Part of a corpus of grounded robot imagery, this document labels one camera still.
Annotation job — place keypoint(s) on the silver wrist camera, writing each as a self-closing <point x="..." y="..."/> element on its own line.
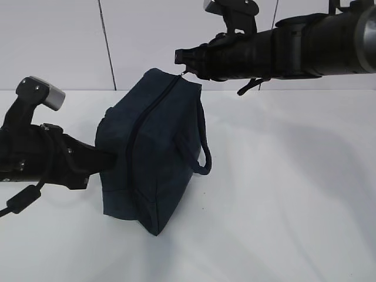
<point x="237" y="14"/>
<point x="35" y="91"/>

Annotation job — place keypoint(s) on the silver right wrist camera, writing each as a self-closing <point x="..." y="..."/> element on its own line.
<point x="237" y="14"/>

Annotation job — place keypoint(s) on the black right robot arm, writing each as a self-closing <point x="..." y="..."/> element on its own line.
<point x="339" y="42"/>

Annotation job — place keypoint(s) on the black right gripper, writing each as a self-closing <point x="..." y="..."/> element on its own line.
<point x="205" y="64"/>

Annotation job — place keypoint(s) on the dark blue fabric bag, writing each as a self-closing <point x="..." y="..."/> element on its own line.
<point x="157" y="132"/>

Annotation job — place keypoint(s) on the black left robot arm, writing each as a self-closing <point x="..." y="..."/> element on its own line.
<point x="45" y="153"/>

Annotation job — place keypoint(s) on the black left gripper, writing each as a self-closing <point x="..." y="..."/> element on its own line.
<point x="74" y="161"/>

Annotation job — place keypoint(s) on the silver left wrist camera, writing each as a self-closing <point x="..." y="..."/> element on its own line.
<point x="35" y="91"/>

